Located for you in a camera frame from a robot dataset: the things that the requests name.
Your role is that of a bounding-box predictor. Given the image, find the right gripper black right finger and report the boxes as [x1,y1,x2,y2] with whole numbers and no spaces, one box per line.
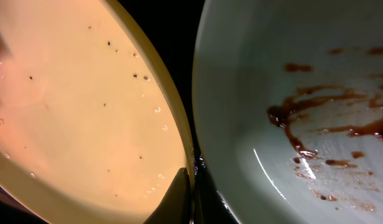
[194,161,237,224]

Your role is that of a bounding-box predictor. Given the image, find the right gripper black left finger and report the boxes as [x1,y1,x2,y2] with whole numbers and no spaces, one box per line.
[144,168,191,224]

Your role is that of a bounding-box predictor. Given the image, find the yellow plate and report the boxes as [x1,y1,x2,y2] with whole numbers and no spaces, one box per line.
[0,0,196,224]

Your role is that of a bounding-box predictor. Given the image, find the round black tray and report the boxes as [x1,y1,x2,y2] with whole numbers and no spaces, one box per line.
[0,0,239,224]

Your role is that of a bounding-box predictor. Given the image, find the mint green plate right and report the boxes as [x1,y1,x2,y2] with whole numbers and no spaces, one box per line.
[193,0,383,223]

